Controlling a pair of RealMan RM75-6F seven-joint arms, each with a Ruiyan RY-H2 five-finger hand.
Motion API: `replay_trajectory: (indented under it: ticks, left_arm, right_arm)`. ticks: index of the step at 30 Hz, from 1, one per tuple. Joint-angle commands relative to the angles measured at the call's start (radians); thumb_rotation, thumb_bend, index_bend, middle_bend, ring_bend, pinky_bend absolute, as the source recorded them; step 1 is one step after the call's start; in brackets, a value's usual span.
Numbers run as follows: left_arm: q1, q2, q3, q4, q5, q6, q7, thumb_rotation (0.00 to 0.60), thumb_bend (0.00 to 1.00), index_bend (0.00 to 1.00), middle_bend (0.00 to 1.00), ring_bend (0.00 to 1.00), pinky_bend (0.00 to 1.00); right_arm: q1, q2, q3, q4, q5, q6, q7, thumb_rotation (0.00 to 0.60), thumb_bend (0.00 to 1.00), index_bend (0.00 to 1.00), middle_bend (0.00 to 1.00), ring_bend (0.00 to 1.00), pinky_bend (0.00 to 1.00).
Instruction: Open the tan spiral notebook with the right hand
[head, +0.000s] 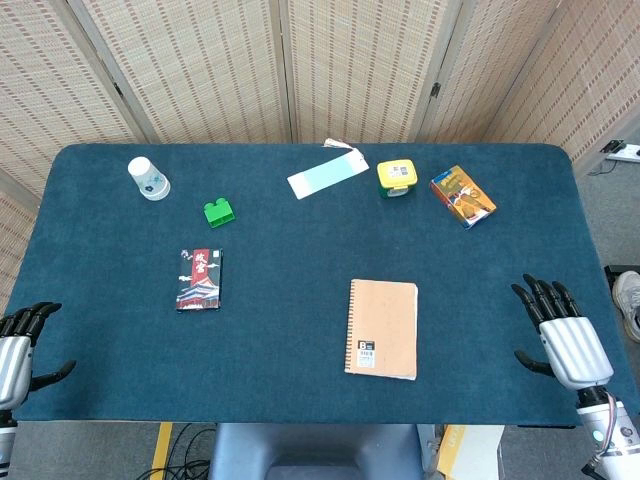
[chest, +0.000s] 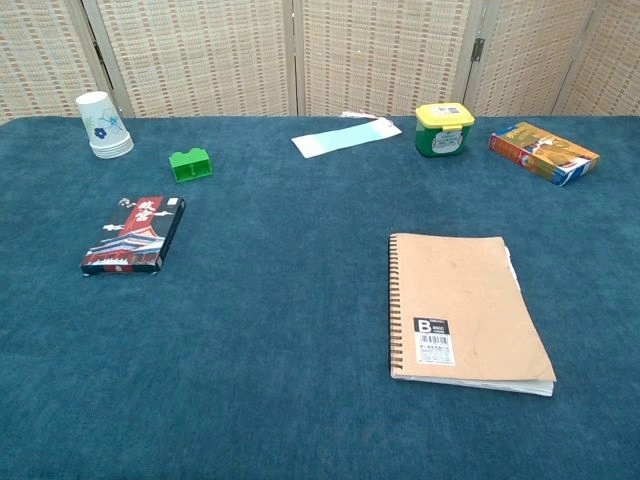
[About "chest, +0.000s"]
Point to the blue table cloth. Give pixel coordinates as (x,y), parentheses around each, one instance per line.
(250,325)

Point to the kraft cover spiral notebook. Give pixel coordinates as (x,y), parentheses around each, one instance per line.
(465,300)

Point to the green jar with yellow lid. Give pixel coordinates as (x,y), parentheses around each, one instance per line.
(442,131)

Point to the orange blue printed carton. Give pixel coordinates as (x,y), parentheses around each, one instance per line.
(542,152)

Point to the black red palace print box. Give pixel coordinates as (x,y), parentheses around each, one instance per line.
(135,235)

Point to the light blue paper bookmark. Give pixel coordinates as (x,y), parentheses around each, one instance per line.
(345,138)

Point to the green toy building brick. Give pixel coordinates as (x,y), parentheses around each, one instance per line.
(190,165)

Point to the woven folding screen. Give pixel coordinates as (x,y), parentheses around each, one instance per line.
(320,55)

